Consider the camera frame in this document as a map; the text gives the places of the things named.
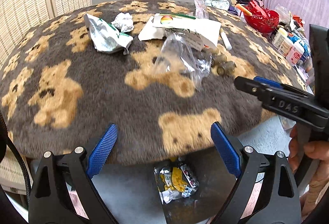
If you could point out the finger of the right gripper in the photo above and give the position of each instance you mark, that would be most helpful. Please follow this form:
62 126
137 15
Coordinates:
268 82
257 90

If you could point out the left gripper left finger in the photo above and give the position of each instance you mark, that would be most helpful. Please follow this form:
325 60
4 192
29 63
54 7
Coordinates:
63 191

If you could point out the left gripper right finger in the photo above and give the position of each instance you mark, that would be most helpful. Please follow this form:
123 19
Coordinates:
278 200

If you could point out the gold cap white tube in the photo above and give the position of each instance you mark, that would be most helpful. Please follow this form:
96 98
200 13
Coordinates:
225 40

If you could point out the clear plastic bag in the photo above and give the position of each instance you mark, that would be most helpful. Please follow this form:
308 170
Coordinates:
184 54

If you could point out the white green paper package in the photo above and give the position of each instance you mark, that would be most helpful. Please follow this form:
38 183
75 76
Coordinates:
204 33

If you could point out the white paper ball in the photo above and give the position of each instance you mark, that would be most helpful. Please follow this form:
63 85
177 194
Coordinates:
123 22

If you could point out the silver foil bag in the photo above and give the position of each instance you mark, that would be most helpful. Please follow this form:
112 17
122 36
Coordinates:
105 37

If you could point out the yellow wrapper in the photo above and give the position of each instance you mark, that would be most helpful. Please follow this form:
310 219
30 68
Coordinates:
172 179

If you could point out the black trash bin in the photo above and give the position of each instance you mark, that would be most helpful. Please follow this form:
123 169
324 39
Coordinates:
215 184

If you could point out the person's right hand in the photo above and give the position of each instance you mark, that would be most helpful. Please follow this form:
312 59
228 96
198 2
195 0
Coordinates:
308 158

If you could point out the white bottle middle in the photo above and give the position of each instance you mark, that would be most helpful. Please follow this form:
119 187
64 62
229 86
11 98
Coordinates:
284 45

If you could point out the hair rollers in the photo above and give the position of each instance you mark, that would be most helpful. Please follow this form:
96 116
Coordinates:
219 64

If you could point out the white bottle yellow cap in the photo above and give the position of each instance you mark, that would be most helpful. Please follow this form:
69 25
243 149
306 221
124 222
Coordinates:
279 37

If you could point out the blue snack package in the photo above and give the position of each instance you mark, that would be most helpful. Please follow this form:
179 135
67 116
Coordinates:
294 38

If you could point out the red lace basket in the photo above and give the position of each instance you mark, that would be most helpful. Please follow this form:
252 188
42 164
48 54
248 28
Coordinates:
261 19

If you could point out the orange foam dart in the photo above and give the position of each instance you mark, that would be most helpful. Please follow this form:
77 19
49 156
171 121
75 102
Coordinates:
243 9

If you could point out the floral grey cloth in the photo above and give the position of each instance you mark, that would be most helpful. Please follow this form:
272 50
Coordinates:
218 4

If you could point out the teddy bear pattern blanket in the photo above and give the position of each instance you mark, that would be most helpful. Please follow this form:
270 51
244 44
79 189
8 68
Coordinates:
57 92

